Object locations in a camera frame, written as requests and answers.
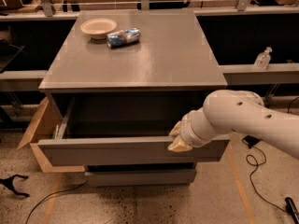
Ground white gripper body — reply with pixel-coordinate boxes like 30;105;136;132
179;109;231;147

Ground foam padded gripper finger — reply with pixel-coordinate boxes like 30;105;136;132
169;121;181;137
168;136;192;152

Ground grey top drawer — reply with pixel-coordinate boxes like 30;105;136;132
38;94;229;167

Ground grey drawer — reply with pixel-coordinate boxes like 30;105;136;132
38;94;229;167
85;169;196;187

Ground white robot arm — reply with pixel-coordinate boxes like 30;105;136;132
168;90;299;159

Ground grey bottom drawer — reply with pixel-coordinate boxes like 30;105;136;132
85;169;196;187

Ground grey drawer cabinet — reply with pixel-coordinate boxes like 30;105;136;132
35;10;227;186

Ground open cardboard box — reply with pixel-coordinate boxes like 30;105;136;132
17;98;85;173

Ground black power adapter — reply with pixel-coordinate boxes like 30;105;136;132
242;135;260;148

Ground clear hand sanitizer bottle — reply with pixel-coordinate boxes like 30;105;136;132
254;47;272;70

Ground crushed blue soda can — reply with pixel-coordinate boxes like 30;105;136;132
107;27;141;49

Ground black cylindrical floor object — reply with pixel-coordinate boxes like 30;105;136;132
285;197;299;224

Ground beige paper bowl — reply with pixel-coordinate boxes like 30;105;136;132
80;18;117;40

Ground black clamp tool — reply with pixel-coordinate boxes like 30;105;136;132
0;175;29;198

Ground black floor cable left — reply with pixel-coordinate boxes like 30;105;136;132
24;180;89;224

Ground grey metal rail frame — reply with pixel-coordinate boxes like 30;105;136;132
0;0;298;93

